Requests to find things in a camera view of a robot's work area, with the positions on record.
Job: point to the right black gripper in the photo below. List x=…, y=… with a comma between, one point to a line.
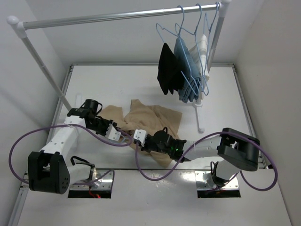
x=145, y=148

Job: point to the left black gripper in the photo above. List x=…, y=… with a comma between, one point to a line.
x=107, y=122

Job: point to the beige t shirt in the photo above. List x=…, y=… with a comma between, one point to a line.
x=150, y=118

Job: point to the light blue wire hanger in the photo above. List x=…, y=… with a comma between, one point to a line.
x=125, y=141

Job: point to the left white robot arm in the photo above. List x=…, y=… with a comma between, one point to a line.
x=47, y=168

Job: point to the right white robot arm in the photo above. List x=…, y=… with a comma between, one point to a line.
x=238, y=151

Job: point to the blue hanger with black garment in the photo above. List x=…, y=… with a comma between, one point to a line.
x=160, y=29

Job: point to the blue hanger with white garment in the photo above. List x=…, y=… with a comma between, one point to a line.
x=207, y=28

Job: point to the black hanging garment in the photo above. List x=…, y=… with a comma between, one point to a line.
x=169, y=75

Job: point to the blue denim hanging garment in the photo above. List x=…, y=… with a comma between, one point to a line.
x=189, y=71

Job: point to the white hanging garment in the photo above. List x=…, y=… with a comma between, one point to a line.
x=199, y=56

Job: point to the white and silver clothes rack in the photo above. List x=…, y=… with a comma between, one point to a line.
x=20, y=29

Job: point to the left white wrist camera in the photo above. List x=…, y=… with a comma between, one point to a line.
x=112, y=133

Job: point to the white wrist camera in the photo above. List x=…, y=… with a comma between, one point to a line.
x=140, y=136
x=112, y=133

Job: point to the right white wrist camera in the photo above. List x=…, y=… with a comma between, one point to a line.
x=140, y=136

